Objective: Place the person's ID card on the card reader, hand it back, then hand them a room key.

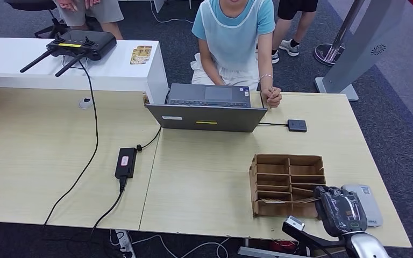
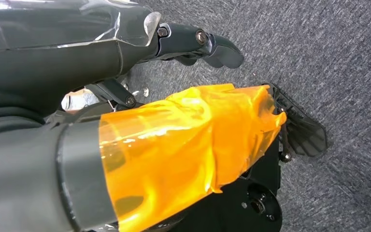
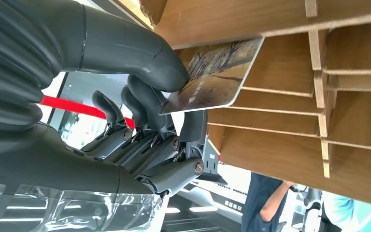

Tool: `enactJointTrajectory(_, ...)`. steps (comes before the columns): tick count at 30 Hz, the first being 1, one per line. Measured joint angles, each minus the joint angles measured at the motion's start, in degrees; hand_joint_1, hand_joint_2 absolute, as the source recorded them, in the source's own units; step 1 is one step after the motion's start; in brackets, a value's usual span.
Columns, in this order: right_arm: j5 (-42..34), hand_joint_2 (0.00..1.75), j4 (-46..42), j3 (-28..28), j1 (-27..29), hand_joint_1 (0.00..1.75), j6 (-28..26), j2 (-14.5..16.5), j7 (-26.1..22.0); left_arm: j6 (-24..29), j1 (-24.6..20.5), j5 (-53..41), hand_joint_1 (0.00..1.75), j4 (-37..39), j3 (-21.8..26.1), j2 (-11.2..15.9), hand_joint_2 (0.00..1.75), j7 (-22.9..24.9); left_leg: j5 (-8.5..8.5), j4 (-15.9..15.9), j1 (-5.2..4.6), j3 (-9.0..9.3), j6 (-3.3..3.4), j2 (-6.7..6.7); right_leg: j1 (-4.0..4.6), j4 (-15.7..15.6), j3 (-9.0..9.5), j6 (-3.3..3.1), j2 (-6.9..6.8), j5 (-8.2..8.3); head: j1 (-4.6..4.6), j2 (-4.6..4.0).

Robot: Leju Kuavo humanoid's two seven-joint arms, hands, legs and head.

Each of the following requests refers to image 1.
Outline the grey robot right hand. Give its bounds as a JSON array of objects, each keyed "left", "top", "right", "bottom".
[{"left": 313, "top": 185, "right": 368, "bottom": 238}]

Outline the person's left hand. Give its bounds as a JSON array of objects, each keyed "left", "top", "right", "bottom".
[{"left": 261, "top": 86, "right": 283, "bottom": 109}]

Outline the white card reader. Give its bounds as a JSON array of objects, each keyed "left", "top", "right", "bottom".
[{"left": 341, "top": 184, "right": 384, "bottom": 227}]

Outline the wooden card organizer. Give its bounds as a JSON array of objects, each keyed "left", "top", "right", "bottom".
[{"left": 249, "top": 154, "right": 326, "bottom": 220}]

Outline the person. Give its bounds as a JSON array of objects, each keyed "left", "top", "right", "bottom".
[
  {"left": 270, "top": 0, "right": 319, "bottom": 65},
  {"left": 190, "top": 0, "right": 283, "bottom": 109},
  {"left": 53, "top": 0, "right": 125, "bottom": 40}
]

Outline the small black square box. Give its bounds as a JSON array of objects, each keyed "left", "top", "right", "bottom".
[{"left": 287, "top": 119, "right": 308, "bottom": 133}]

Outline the red object under desk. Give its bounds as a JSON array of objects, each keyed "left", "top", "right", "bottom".
[{"left": 271, "top": 241, "right": 298, "bottom": 254}]

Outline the grey laptop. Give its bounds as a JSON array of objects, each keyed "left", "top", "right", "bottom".
[{"left": 146, "top": 83, "right": 268, "bottom": 133}]

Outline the grey bar under desk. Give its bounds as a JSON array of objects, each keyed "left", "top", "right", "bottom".
[{"left": 237, "top": 246, "right": 300, "bottom": 258}]

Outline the grey kiosk stand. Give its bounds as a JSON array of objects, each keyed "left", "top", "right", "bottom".
[{"left": 314, "top": 0, "right": 407, "bottom": 102}]

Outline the black power adapter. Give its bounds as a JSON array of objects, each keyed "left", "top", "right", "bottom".
[{"left": 115, "top": 147, "right": 138, "bottom": 180}]

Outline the black remote controller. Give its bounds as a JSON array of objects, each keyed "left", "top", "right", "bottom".
[{"left": 19, "top": 29, "right": 117, "bottom": 78}]

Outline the white power strip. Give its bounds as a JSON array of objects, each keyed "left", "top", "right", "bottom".
[{"left": 110, "top": 230, "right": 134, "bottom": 258}]

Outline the black office chair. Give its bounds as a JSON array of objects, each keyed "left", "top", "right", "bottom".
[{"left": 4, "top": 0, "right": 70, "bottom": 39}]

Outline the white counter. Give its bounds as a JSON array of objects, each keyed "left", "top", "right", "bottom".
[{"left": 0, "top": 37, "right": 169, "bottom": 105}]

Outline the thin black box cable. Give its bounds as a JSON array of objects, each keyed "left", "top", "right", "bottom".
[{"left": 258, "top": 90, "right": 289, "bottom": 127}]

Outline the metal stanchion post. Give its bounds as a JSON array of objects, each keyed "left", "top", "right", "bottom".
[{"left": 313, "top": 0, "right": 366, "bottom": 67}]

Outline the black adapter laptop cable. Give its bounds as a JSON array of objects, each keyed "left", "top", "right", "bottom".
[{"left": 136, "top": 90, "right": 171, "bottom": 153}]

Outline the white floor cable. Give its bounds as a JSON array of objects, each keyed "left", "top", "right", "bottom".
[{"left": 149, "top": 0, "right": 195, "bottom": 25}]

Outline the white cable under desk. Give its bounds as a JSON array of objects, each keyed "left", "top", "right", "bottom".
[{"left": 131, "top": 234, "right": 230, "bottom": 258}]

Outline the long black controller cable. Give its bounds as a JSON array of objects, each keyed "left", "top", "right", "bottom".
[{"left": 42, "top": 60, "right": 101, "bottom": 228}]

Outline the black adapter mains cable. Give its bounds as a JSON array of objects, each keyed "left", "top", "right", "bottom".
[{"left": 90, "top": 176, "right": 128, "bottom": 238}]

